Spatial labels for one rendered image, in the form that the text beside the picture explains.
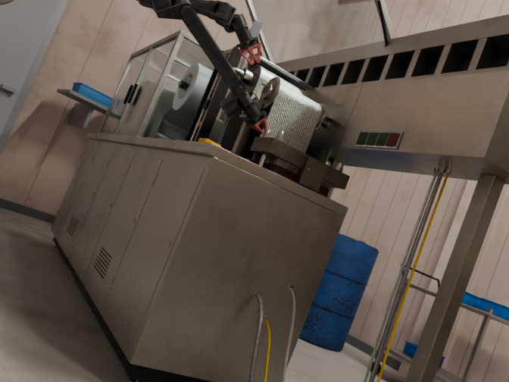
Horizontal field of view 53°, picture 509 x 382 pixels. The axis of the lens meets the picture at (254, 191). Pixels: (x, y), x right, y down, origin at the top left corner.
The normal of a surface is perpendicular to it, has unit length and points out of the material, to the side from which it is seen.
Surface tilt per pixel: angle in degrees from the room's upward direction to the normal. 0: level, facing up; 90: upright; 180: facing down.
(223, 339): 90
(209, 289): 90
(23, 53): 90
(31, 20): 90
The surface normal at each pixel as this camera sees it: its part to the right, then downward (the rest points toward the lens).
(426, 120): -0.81, -0.36
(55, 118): 0.59, 0.18
